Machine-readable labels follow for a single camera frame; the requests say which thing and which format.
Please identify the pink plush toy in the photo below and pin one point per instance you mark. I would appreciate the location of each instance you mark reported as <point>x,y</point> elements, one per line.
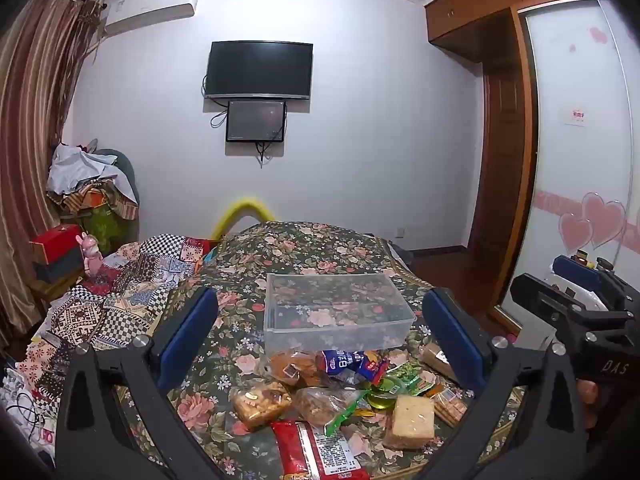
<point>90,256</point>

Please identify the dark grey box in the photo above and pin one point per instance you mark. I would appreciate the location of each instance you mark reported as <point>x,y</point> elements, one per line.
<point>57,270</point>

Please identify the peanut brittle packet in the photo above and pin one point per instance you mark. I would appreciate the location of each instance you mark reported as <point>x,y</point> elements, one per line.
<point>257,402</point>

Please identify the nut packet with green edge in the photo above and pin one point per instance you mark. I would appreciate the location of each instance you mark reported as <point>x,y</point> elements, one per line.
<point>322,405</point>

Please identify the wooden wardrobe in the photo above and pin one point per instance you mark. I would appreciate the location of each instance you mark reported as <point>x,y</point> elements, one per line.
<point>500,160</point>

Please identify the green cloth bag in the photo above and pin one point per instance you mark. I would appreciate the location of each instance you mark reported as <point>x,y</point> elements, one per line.
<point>105,230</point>

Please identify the frosted sliding door with hearts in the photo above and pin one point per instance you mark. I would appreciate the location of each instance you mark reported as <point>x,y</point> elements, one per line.
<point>575,160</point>

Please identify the person's right hand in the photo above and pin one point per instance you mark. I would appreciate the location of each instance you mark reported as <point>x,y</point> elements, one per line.
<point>586,400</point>

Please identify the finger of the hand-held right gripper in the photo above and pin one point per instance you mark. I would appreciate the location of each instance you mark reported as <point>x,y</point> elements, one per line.
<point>537,300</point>
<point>575,266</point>

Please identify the brown biscuit packet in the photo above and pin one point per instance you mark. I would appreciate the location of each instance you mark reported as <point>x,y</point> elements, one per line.
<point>437,357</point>

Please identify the paper notice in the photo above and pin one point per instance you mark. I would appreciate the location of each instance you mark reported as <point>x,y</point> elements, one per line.
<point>579,116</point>

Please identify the yellow foam tube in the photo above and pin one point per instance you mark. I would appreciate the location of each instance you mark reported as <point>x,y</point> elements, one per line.
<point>245,209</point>

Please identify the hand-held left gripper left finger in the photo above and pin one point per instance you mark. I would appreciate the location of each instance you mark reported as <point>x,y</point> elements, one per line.
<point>190,330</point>

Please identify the brown bread packet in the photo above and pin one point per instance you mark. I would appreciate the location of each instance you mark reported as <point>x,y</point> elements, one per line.
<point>295,367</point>

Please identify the orange and blue snack packet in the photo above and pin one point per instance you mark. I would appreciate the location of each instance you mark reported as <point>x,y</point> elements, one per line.
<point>374,367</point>

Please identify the green jelly cup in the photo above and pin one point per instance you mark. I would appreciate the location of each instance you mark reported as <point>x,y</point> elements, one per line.
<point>382,396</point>

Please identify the clear plastic box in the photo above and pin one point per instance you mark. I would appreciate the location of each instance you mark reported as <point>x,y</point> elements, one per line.
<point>340,310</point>

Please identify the white air conditioner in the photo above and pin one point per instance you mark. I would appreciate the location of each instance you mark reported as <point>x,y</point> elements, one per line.
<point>150,7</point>

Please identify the small black wall monitor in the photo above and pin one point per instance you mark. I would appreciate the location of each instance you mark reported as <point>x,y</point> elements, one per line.
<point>255,121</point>

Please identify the pile of clothes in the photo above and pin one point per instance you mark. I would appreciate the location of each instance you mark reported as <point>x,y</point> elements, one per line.
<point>85,180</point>

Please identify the floral blanket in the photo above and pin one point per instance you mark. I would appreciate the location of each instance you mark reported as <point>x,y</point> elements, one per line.
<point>310,250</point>

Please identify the dark green chair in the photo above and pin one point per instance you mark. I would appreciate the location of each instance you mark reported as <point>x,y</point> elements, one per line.
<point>127,170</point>

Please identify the pale square cake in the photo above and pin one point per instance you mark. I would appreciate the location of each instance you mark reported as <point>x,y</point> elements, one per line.
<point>412,420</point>

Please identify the green pea packet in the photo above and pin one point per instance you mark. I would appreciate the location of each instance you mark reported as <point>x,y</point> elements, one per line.
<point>411,377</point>

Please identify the red box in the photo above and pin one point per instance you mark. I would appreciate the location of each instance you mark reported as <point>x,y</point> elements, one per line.
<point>55,246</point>

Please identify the red snack packet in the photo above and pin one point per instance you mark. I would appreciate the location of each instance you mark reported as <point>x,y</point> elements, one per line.
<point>312,452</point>

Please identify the striped brown curtain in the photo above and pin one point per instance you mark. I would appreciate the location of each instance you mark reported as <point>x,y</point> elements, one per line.
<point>30,135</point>

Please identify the dark grey bag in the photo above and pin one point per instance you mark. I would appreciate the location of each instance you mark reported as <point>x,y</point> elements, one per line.
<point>400,256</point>

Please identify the black wall television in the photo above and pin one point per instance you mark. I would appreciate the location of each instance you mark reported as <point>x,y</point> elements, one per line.
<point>260,67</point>

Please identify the cracker packet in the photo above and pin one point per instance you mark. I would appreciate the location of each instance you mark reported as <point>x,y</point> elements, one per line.
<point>450,406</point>

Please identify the patchwork quilt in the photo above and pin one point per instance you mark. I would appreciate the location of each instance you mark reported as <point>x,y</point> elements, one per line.
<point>125,285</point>

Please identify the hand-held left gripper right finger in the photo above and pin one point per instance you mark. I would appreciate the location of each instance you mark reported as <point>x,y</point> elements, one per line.
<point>455,340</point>

